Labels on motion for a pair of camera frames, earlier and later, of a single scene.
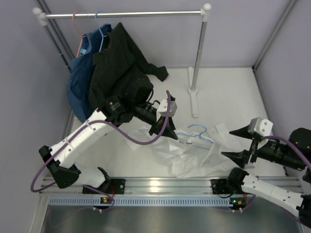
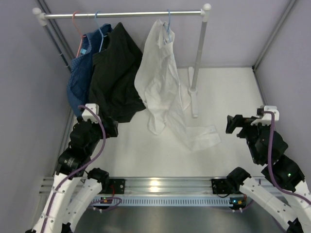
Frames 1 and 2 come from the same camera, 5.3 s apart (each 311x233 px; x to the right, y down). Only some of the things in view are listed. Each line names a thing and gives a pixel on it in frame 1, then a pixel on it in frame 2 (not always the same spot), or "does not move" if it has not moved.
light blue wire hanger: x=197 y=135 to x=169 y=31
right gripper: x=242 y=157 to x=238 y=121
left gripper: x=159 y=124 to x=112 y=130
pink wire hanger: x=82 y=36 does not move
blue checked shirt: x=78 y=76 does not move
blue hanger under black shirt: x=100 y=31 does not move
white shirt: x=188 y=152 to x=157 y=80
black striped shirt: x=119 y=69 does not move
